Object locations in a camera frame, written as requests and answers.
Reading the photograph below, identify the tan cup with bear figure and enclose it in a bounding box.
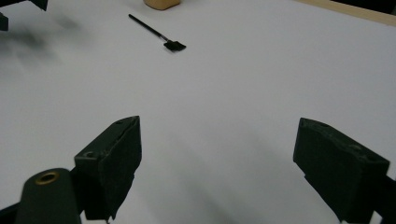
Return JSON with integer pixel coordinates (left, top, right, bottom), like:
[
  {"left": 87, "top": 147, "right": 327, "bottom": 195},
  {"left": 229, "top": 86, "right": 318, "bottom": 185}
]
[{"left": 143, "top": 0, "right": 182, "bottom": 11}]

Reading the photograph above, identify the light wooden table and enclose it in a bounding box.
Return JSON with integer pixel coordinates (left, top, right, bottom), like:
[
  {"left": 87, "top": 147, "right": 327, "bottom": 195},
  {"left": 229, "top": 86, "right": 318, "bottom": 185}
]
[{"left": 293, "top": 0, "right": 396, "bottom": 27}]

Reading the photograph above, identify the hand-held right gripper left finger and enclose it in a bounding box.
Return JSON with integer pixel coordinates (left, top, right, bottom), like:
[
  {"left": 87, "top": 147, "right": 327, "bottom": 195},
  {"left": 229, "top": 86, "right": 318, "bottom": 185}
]
[{"left": 74, "top": 115, "right": 143, "bottom": 222}]

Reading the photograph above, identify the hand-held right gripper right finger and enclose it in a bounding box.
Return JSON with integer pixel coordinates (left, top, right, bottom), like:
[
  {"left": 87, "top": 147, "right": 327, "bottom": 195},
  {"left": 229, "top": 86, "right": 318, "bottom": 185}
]
[{"left": 292, "top": 117, "right": 390, "bottom": 224}]

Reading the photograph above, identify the black brush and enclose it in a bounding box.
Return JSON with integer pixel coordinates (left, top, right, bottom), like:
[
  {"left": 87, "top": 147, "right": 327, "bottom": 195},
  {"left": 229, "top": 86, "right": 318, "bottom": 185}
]
[{"left": 128, "top": 13, "right": 188, "bottom": 53}]

